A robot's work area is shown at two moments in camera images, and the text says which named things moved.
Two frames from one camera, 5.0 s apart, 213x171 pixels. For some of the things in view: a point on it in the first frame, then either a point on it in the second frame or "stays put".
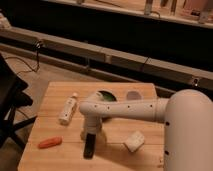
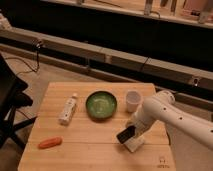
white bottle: (68, 109) stays put
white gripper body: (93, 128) → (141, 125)
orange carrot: (53, 141) stays put
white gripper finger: (101, 139) → (130, 123)
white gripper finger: (83, 135) → (138, 132)
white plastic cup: (133, 96) stays put
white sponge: (134, 141) stays put
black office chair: (12, 98) stays put
